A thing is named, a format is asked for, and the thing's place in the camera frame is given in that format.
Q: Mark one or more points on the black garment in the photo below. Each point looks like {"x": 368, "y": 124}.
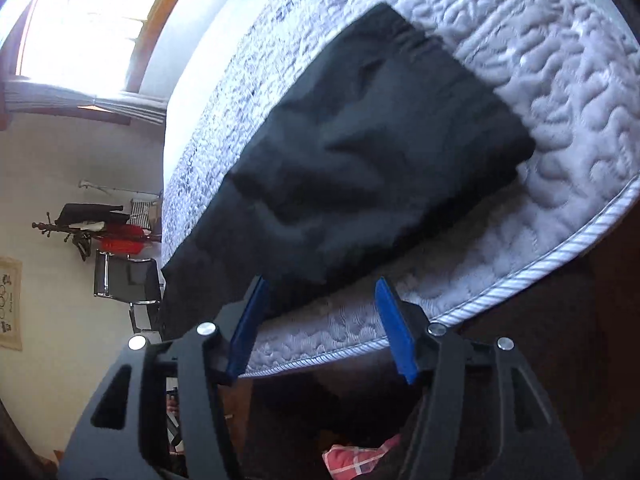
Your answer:
{"x": 87, "y": 212}

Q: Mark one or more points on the white quilted mattress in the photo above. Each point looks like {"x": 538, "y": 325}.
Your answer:
{"x": 550, "y": 85}

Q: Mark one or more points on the dark wooden coat rack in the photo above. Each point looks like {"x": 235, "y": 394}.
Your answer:
{"x": 50, "y": 227}

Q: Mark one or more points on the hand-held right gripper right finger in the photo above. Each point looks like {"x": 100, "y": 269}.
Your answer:
{"x": 395, "y": 332}

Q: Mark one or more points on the black pants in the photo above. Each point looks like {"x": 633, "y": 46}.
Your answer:
{"x": 350, "y": 185}

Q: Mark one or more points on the red garment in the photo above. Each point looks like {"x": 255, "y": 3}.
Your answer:
{"x": 122, "y": 240}

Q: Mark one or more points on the pink plaid cloth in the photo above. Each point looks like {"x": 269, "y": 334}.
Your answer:
{"x": 357, "y": 457}

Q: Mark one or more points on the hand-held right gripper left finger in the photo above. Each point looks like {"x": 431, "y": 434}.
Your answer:
{"x": 246, "y": 327}

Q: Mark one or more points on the wall poster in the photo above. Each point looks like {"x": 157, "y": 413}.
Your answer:
{"x": 9, "y": 302}

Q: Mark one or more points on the wooden framed window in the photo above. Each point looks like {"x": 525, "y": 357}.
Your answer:
{"x": 90, "y": 20}

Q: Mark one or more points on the black chrome chair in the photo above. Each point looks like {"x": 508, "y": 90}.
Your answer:
{"x": 122, "y": 275}

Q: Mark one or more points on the grey curtain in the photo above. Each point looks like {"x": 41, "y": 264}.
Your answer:
{"x": 120, "y": 105}

